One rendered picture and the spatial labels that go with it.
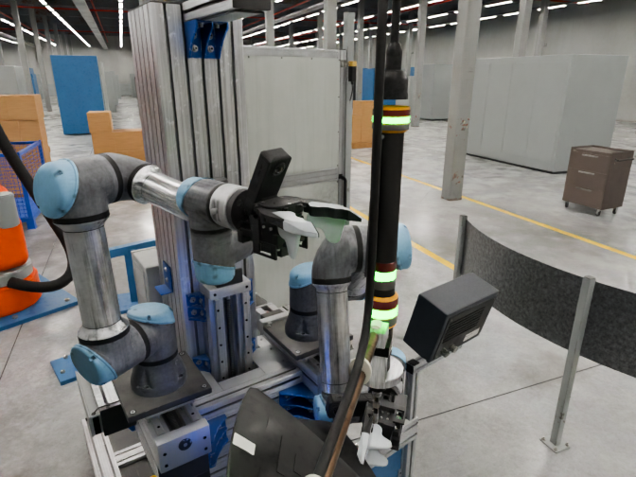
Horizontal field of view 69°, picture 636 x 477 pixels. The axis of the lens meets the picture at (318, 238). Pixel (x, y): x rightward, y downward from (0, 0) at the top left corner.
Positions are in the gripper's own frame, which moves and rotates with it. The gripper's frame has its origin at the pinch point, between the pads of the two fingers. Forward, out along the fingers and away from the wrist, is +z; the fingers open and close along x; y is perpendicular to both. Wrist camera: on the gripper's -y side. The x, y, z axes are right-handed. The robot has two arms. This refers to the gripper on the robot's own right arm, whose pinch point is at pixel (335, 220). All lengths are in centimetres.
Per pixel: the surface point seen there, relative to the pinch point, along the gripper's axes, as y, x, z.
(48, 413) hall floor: 165, -13, -226
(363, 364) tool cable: 10.6, 12.0, 14.1
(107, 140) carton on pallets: 92, -346, -849
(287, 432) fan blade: 27.5, 11.6, 1.4
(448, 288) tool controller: 41, -73, -17
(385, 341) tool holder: 12.6, 3.7, 11.4
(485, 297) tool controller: 44, -79, -8
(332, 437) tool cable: 10.4, 22.6, 18.7
